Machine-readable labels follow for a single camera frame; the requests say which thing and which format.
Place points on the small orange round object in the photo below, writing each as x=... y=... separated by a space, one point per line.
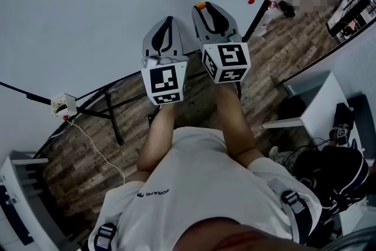
x=201 y=5

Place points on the clear water jug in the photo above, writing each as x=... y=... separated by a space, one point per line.
x=268 y=20

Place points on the black backpack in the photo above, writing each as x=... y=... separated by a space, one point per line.
x=337 y=179

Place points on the white whiteboard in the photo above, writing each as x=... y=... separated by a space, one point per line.
x=88 y=8

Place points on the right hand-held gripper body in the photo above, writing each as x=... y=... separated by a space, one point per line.
x=232 y=58

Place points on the white shelf unit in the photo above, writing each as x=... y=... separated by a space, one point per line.
x=35 y=208

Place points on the white desk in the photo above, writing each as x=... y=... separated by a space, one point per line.
x=318 y=108

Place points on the spare hand-held gripper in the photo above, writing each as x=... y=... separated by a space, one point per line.
x=340 y=133

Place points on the white box with red button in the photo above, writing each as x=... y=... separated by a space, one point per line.
x=63 y=104

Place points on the person's right leg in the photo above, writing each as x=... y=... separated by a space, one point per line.
x=282 y=158

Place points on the white t-shirt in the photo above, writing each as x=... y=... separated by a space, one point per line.
x=199 y=185

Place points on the black bag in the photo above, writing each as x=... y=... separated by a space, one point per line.
x=287 y=8

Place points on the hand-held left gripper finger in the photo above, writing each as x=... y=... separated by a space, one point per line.
x=150 y=41
x=179 y=42

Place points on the black folding table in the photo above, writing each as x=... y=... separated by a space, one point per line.
x=346 y=17

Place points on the black box device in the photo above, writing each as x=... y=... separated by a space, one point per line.
x=343 y=114

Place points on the person's right forearm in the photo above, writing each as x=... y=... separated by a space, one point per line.
x=235 y=120

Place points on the person's left forearm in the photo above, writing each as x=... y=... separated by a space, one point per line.
x=157 y=138

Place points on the person's chin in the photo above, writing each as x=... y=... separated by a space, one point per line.
x=235 y=238

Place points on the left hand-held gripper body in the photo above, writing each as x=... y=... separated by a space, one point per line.
x=164 y=82

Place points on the dark blue mat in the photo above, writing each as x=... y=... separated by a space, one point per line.
x=362 y=123

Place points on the small white module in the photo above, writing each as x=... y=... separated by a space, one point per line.
x=151 y=61

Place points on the black whiteboard stand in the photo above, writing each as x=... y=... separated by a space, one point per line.
x=114 y=120

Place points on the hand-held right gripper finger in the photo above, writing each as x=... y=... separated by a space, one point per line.
x=199 y=28
x=234 y=25

